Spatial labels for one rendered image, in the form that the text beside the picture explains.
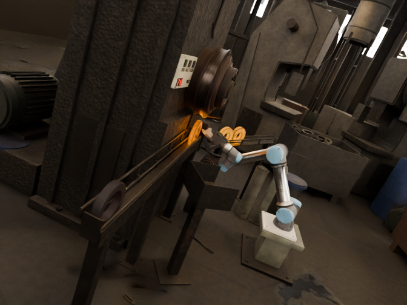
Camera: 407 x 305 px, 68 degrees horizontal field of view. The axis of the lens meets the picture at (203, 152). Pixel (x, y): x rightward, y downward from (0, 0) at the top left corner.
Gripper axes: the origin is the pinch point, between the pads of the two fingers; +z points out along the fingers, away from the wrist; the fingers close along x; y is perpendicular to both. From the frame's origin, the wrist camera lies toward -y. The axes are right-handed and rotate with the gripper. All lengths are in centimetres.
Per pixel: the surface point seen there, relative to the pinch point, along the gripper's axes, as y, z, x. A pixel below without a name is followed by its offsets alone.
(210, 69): 42, 17, 34
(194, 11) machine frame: 62, 35, 61
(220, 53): 52, 19, 25
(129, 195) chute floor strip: -16, -1, 98
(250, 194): -30, -67, -45
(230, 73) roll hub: 47, 7, 23
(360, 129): 80, -181, -344
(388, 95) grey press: 141, -160, -296
